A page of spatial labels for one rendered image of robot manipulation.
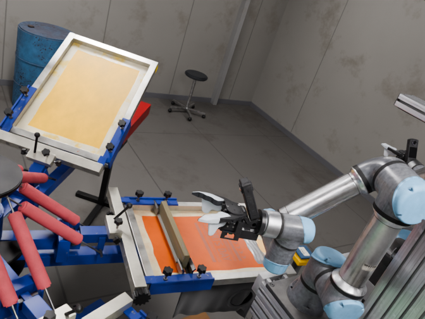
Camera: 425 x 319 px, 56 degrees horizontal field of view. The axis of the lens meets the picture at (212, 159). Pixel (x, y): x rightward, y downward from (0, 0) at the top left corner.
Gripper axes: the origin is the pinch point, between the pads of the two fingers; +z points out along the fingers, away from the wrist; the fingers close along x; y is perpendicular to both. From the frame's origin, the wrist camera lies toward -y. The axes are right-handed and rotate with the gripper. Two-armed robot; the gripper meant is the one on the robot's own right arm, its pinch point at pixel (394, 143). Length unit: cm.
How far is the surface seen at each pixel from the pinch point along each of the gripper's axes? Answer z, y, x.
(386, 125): 278, 92, 169
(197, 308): -38, 86, -94
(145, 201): 1, 51, -126
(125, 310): -73, 50, -129
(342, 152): 314, 153, 143
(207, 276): -47, 55, -94
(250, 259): -25, 63, -69
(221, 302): -34, 86, -81
